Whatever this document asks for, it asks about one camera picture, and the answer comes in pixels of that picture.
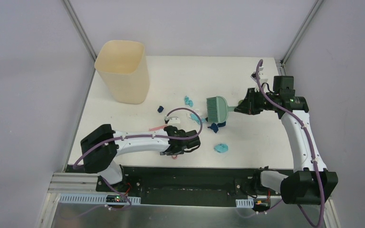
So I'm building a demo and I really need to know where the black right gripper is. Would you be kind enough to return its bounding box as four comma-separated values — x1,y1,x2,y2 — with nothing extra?
235,88,279,115

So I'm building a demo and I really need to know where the pink plastic dustpan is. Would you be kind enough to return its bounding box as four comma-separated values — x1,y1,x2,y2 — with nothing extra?
149,124,178,160

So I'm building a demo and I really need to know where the green hand brush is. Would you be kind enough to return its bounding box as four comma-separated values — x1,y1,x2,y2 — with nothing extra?
206,96,237,124

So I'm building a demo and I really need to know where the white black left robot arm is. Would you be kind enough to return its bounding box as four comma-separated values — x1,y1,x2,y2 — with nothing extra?
74,124,201,192

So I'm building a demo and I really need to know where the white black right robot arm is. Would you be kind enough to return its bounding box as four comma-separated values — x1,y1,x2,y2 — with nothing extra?
234,74,338,205

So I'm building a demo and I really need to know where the white blue paper scrap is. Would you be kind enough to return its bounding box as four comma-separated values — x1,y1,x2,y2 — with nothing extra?
187,109,206,125

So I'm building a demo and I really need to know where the dark blue paper scrap small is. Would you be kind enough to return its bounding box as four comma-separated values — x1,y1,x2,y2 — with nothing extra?
157,106,164,113

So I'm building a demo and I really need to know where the dark blue paper scrap long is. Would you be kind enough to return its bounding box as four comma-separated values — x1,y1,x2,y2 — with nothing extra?
208,122,226,133

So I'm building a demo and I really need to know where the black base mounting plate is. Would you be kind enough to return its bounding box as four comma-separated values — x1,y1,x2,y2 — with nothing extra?
96,166,278,207

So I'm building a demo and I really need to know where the light blue paper scrap lower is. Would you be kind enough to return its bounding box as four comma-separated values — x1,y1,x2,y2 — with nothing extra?
214,143,229,153

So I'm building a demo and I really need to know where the light blue paper scrap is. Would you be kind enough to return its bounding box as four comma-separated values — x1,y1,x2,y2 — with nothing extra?
184,96,193,107
214,143,229,153

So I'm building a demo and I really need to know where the light blue paper scrap upper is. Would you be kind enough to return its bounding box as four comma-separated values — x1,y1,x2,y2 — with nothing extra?
184,96,193,107

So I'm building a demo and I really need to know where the beige plastic waste bin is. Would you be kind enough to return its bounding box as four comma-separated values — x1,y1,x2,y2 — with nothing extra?
95,40,150,105

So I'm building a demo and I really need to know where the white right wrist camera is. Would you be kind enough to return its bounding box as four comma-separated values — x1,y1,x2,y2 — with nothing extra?
250,65,268,84

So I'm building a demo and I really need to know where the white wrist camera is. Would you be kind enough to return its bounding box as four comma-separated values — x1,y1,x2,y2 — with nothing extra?
250,65,268,84
164,116,181,125

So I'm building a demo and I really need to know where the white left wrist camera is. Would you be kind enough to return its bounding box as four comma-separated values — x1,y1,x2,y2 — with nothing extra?
164,116,181,125

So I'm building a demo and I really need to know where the right white cable duct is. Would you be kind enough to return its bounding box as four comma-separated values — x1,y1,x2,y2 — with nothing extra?
235,198,254,209

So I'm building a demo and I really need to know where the white cable duct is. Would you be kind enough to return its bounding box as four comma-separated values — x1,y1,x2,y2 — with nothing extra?
235,198,254,209
59,193,141,205

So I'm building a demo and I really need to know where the left white cable duct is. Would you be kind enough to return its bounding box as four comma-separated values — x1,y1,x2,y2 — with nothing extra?
59,193,141,205

